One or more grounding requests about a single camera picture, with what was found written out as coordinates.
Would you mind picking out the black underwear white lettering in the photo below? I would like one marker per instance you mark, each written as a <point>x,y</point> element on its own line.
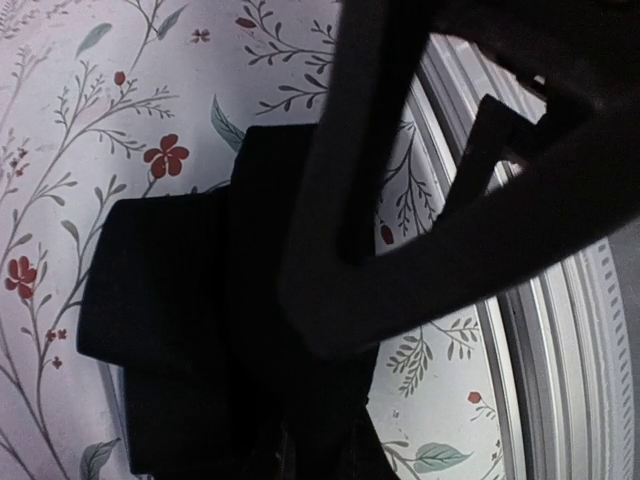
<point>181,295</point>

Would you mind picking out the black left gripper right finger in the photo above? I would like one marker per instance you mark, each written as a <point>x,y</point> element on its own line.
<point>360,454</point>

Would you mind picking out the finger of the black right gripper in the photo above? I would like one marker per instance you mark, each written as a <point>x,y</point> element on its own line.
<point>579,188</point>

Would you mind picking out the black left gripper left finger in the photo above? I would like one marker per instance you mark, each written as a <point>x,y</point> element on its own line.
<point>279,454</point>

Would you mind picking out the floral patterned table mat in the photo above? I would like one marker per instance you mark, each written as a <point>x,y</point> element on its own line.
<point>89,87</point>

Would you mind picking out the aluminium front rail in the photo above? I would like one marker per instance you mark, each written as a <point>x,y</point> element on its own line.
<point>557,346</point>

